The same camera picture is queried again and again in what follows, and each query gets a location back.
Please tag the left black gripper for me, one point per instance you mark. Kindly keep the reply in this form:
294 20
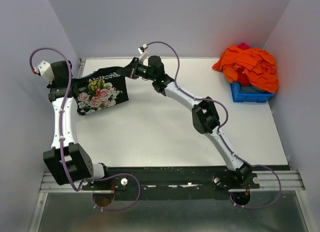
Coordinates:
52 86

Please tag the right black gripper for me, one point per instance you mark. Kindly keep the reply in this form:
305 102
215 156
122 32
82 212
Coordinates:
131 70

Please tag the black t-shirt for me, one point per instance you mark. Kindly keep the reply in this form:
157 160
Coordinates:
98 93

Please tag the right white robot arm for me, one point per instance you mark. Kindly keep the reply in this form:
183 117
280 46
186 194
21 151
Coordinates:
205 117

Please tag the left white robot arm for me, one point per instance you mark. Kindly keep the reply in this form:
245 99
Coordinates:
88 170

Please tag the folded teal t-shirt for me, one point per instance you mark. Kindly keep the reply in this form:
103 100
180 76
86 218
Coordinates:
93 74

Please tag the blue plastic bin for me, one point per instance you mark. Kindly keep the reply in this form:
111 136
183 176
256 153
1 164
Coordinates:
240 97

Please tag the red t-shirt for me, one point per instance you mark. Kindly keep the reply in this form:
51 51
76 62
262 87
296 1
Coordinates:
242 79

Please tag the pink t-shirt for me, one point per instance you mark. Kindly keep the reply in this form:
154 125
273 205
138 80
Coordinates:
243 46

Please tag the grey t-shirt in bin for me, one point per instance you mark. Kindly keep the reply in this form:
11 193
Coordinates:
250 89

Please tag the orange t-shirt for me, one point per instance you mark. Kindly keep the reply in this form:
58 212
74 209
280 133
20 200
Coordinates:
259 66

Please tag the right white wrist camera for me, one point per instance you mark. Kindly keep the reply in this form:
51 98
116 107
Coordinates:
143 52

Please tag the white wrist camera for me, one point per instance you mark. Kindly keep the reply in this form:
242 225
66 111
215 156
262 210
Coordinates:
143 52
45 71

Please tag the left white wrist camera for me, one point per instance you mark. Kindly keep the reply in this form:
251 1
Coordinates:
45 71

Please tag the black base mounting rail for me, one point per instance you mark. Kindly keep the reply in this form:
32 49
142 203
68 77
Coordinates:
173 183

